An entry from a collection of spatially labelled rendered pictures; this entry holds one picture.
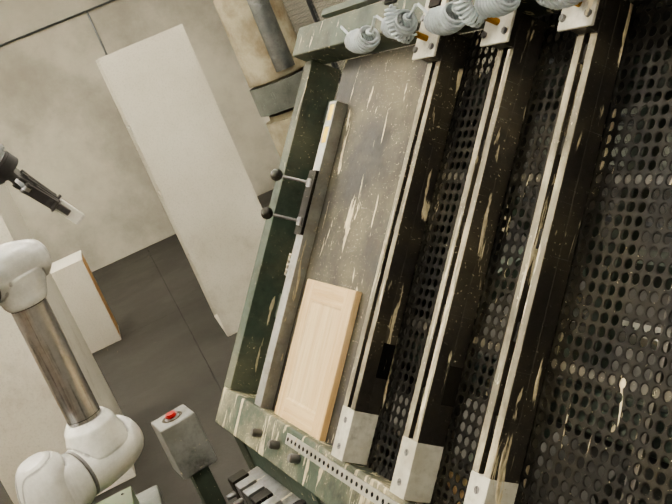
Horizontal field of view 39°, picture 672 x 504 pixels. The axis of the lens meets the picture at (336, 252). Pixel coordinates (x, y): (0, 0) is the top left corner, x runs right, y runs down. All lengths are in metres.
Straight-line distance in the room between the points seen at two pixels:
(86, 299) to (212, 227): 1.60
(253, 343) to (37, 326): 0.72
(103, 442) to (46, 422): 2.29
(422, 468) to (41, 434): 3.29
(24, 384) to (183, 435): 2.14
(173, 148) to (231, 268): 0.91
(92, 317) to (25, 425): 2.71
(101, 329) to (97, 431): 4.94
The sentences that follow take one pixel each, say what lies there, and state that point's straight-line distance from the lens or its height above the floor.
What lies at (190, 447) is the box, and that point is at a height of 0.84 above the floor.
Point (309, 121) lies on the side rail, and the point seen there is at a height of 1.58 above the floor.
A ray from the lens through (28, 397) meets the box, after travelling 5.05.
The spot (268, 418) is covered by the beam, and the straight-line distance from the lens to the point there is 2.77.
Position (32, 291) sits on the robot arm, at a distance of 2.69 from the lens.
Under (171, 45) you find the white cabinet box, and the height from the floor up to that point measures 1.95.
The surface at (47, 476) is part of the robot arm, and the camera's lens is 2.74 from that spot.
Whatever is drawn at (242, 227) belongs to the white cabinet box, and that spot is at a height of 0.66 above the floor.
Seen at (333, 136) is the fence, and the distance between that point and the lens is 2.86.
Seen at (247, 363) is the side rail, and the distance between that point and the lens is 3.07.
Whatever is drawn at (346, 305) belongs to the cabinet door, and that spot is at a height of 1.17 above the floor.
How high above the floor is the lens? 1.98
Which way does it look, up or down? 15 degrees down
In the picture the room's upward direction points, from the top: 23 degrees counter-clockwise
